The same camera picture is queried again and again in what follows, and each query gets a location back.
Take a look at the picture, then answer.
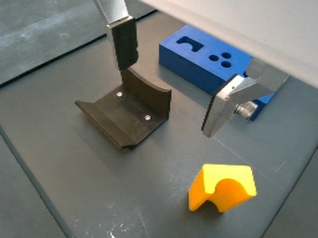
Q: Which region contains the black curved holder stand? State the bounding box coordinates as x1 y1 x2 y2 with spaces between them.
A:
75 69 171 149

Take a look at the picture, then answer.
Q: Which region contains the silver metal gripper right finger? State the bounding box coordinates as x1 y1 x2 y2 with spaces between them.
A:
202 59 290 138

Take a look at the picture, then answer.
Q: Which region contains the blue shape sorting board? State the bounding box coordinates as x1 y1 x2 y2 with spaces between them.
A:
158 24 275 122

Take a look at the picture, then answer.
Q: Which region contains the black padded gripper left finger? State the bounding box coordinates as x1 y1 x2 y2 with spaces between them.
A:
93 0 137 71

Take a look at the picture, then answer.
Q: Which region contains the yellow arch block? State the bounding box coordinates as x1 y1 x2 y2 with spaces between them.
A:
188 164 256 213

